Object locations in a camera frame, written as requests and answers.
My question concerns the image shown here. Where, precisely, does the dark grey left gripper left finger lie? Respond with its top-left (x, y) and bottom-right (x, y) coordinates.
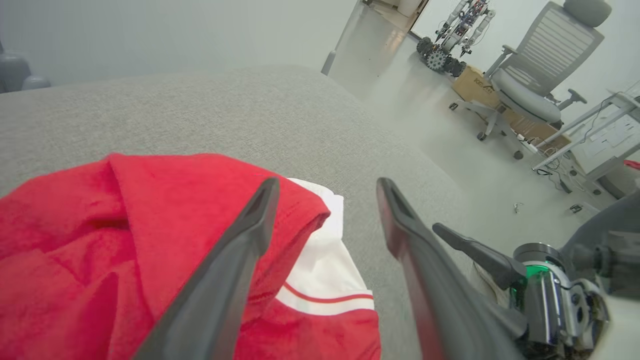
top-left (132, 177), bottom-right (281, 360)

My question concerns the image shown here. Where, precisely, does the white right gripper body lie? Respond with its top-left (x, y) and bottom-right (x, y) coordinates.
top-left (522, 272), bottom-right (608, 351)

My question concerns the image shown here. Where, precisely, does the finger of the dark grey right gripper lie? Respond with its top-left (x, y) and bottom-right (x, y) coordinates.
top-left (432, 222), bottom-right (528, 290)

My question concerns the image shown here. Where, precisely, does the brown cardboard box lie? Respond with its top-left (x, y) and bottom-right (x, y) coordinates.
top-left (451, 65), bottom-right (571, 151)

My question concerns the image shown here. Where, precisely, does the red white basketball jersey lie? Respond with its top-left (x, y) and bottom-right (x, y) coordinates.
top-left (0, 152), bottom-right (382, 360)

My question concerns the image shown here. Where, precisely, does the wheeled robot with white arms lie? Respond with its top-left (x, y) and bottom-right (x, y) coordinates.
top-left (416, 0), bottom-right (497, 78)

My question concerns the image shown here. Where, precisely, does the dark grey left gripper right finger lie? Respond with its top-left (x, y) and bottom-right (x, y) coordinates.
top-left (376, 177), bottom-right (529, 360)

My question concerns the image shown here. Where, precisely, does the grey office chair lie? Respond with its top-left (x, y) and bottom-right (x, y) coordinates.
top-left (448, 0), bottom-right (613, 161)

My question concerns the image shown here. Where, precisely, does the grey rounded object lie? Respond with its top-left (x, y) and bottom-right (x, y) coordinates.
top-left (0, 42), bottom-right (51, 94)

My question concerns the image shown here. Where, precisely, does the white desk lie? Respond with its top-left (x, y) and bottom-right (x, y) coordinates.
top-left (531, 80), bottom-right (640, 198)

